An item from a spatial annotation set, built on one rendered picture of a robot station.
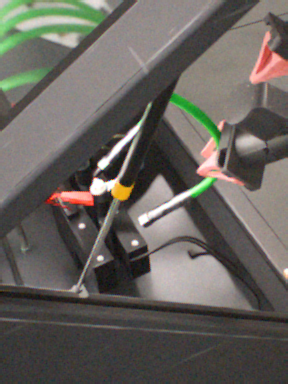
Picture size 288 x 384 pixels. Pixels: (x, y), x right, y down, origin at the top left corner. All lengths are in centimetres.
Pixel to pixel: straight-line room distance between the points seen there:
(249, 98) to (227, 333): 32
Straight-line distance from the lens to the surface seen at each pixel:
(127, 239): 148
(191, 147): 165
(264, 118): 109
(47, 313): 97
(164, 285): 160
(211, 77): 320
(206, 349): 119
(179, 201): 130
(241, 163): 119
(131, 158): 88
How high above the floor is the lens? 215
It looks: 49 degrees down
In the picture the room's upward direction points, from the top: 8 degrees counter-clockwise
